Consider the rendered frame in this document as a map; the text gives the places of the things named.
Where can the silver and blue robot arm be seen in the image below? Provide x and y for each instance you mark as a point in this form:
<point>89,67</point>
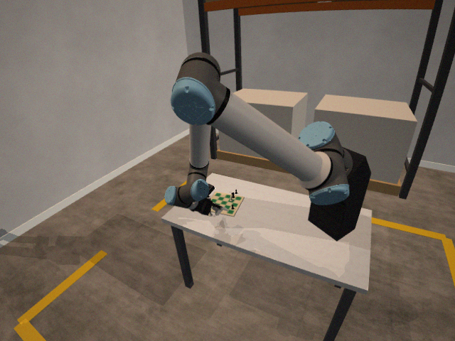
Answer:
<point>198,98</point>

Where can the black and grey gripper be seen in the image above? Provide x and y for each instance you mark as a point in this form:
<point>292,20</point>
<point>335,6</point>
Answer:
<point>205,207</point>

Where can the green and cream chessboard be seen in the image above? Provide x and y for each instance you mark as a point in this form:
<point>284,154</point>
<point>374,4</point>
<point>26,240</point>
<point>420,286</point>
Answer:
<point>223,199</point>

